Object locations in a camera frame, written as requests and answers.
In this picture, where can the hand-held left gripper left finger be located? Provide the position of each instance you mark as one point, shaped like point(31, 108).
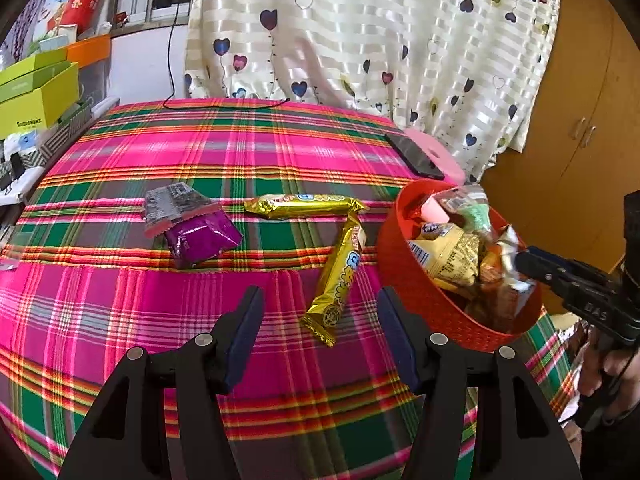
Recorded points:
point(245, 330)

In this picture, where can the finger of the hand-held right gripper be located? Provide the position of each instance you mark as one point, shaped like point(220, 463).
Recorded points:
point(537, 272)
point(560, 259)

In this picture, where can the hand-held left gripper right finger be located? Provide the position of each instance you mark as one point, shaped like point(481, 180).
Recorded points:
point(397, 335)

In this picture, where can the orange snack packet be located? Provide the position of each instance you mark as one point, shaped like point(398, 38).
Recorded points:
point(507, 260)

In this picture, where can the red plastic bowl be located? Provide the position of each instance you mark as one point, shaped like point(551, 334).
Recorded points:
point(425, 290)

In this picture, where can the green snack packet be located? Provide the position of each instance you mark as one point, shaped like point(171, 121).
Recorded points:
point(475, 215)

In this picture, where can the yellow snack packet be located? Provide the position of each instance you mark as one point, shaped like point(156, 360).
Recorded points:
point(450, 255)

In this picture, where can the person's right hand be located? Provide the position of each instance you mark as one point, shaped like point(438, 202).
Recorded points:
point(592, 367)

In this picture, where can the gold wrapped snack bar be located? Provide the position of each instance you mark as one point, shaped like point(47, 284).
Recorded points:
point(305, 206)
point(335, 280)

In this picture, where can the pink plaid tablecloth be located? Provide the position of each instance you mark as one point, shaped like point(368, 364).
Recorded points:
point(150, 310)

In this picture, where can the purple snack packet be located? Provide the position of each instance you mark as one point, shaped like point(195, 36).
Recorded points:
point(202, 237)

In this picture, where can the wooden wardrobe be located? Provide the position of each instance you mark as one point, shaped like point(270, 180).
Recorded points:
point(575, 135)

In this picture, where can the grey pink edged snack packet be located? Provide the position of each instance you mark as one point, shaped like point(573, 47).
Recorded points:
point(172, 205)

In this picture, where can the pink plastic stool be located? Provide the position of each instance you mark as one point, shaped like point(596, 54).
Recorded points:
point(442, 147)

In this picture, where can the black smartphone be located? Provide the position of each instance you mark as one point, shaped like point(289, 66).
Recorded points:
point(415, 157)

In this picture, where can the grey patterned box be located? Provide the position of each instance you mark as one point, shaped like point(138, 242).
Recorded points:
point(60, 132)

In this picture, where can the heart print curtain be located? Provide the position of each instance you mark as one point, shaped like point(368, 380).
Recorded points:
point(375, 35)

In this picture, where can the lime green cardboard box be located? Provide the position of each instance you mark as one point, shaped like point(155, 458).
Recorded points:
point(40, 105)

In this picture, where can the orange lidded storage bin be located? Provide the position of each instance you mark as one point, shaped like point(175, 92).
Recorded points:
point(90, 50)

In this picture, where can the lime green flat box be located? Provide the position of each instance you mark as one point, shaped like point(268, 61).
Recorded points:
point(30, 67)

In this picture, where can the small pale green box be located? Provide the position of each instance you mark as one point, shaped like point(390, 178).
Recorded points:
point(57, 40)

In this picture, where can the purple flower branches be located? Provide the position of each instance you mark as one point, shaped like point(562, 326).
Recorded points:
point(25, 25)

